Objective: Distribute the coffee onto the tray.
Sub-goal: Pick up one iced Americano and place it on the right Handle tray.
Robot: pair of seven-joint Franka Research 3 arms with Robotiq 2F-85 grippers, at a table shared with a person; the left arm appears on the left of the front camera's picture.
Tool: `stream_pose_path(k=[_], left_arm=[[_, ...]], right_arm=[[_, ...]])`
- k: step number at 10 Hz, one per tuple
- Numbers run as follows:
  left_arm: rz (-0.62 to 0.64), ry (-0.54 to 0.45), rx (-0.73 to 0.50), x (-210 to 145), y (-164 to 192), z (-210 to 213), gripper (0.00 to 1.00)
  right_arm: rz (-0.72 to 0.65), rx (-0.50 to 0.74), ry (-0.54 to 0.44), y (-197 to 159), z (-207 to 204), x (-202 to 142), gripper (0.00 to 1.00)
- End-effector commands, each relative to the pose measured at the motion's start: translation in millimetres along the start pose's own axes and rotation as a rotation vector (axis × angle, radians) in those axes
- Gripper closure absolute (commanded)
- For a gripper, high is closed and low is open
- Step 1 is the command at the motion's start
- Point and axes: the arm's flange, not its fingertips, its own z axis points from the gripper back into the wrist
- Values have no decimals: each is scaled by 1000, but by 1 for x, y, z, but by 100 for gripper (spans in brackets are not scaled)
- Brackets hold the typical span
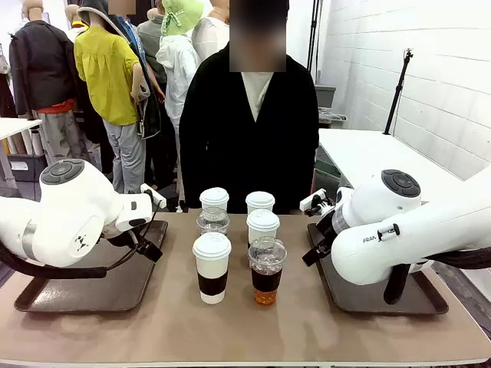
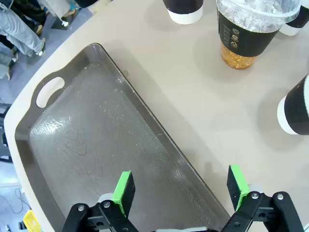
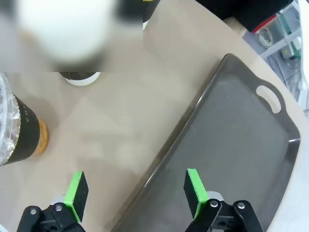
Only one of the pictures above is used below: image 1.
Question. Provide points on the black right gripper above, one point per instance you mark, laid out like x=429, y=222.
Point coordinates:
x=327, y=227

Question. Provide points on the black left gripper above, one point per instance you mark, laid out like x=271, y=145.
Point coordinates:
x=122, y=239

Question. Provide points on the clear cup with tea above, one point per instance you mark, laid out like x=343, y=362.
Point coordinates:
x=267, y=280

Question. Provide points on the white lidded paper cup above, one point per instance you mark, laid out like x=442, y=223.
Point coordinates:
x=214, y=197
x=263, y=226
x=260, y=201

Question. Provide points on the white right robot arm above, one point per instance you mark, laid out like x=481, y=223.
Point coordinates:
x=422, y=237

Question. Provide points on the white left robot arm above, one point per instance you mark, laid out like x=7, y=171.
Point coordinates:
x=69, y=214

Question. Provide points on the brown plastic tray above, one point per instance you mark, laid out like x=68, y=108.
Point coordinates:
x=356, y=299
x=96, y=295

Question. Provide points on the tall white paper cup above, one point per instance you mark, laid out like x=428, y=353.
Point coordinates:
x=211, y=257

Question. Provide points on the empty clear dome-lid cup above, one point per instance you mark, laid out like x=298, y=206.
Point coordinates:
x=213, y=222

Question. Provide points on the large white table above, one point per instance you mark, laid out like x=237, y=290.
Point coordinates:
x=376, y=157

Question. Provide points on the person in black jacket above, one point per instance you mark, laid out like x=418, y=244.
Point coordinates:
x=249, y=153

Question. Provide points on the grey storage box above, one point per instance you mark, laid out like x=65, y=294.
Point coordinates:
x=23, y=166

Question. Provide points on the white paper rolls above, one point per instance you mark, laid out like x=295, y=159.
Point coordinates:
x=35, y=142

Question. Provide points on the grey plastic bin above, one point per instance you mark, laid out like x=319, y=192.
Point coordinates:
x=326, y=97

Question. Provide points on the mannequin in yellow shirt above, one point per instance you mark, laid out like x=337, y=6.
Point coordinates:
x=107, y=76

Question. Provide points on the mannequin in white coat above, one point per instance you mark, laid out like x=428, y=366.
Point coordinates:
x=180, y=73

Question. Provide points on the black tripod pole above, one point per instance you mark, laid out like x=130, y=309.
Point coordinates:
x=397, y=94

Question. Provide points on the small white side table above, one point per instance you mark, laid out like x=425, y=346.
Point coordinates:
x=15, y=126

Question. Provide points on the mannequin in grey-green shirt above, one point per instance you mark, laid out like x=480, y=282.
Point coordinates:
x=151, y=42

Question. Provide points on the mannequin in black jacket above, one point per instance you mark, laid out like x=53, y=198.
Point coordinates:
x=38, y=65

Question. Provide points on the black light stand poles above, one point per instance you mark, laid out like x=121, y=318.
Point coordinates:
x=314, y=38

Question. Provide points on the mannequin in white shirt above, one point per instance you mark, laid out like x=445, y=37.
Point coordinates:
x=211, y=36

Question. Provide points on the mannequin with yellow collar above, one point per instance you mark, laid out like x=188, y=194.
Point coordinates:
x=74, y=27

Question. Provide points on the green sun hat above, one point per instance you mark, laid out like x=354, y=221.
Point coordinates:
x=180, y=15

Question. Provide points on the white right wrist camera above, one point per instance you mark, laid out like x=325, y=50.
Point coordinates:
x=310, y=201

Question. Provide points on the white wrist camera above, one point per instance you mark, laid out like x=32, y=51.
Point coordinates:
x=310, y=201
x=153, y=195

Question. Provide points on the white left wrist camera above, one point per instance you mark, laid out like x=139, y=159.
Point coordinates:
x=153, y=195

